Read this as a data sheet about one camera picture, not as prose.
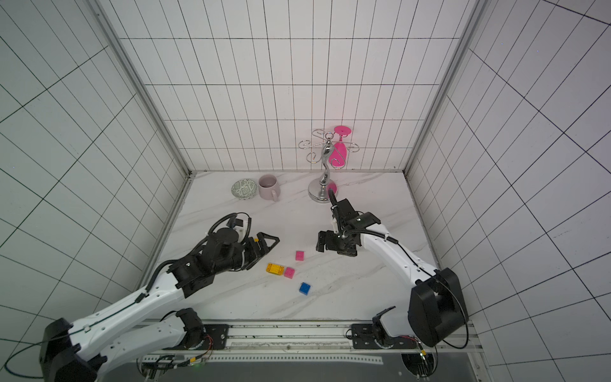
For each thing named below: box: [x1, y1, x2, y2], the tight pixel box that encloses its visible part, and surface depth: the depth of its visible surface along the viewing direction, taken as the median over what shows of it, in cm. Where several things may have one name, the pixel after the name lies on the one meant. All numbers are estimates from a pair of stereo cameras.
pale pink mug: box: [257, 173, 281, 202], surface depth 107 cm
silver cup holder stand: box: [298, 128, 360, 204], surface depth 103 cm
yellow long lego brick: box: [265, 262, 285, 276], surface depth 87 cm
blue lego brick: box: [298, 281, 312, 297], surface depth 83 cm
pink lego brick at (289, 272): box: [284, 266, 296, 280], surface depth 87 cm
